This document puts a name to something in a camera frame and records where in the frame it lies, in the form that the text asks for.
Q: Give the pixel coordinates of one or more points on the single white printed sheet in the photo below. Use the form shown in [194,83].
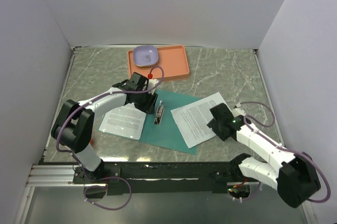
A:
[126,121]

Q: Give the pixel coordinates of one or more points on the white printed paper sheets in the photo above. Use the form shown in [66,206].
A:
[192,119]

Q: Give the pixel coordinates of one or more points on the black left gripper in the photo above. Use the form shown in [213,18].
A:
[149,106]

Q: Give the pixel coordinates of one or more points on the salmon pink tray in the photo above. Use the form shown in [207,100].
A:
[172,59]

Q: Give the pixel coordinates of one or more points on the metal folder clip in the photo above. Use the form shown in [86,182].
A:
[159,113]

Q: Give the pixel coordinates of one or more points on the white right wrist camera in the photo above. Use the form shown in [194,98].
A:
[237,110]

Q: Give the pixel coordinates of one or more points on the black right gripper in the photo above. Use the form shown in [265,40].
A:
[214,125]

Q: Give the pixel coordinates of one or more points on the aluminium frame rail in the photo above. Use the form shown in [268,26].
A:
[51,176]

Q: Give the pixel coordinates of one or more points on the lavender square bowl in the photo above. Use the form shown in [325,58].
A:
[145,56]

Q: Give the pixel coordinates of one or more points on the teal green file folder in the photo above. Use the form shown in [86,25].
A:
[167,134]

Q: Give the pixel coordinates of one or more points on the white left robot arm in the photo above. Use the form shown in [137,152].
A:
[73,126]

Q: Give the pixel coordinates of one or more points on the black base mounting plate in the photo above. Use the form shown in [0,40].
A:
[162,177]

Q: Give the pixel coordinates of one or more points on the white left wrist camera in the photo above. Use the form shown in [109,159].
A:
[151,85]

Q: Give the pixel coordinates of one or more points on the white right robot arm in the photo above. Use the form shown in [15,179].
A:
[292,175]

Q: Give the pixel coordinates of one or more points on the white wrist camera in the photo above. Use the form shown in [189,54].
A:
[151,85]
[237,110]

